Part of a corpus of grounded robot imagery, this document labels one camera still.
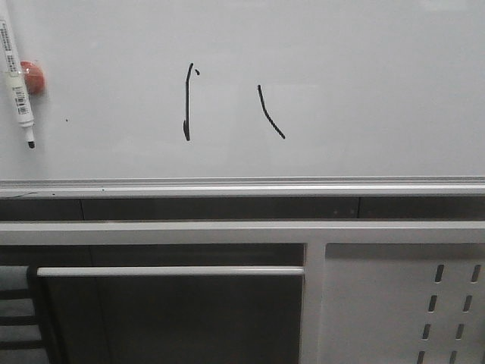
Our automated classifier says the white marker with black cap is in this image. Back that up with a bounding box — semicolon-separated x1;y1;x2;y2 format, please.
1;1;36;149

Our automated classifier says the red round magnet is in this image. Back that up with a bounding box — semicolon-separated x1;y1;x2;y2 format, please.
20;61;45;95

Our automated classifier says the white whiteboard with aluminium frame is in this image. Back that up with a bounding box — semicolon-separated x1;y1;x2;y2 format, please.
1;1;484;199

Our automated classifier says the white metal stand frame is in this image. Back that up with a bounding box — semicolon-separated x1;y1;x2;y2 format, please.
1;221;484;363

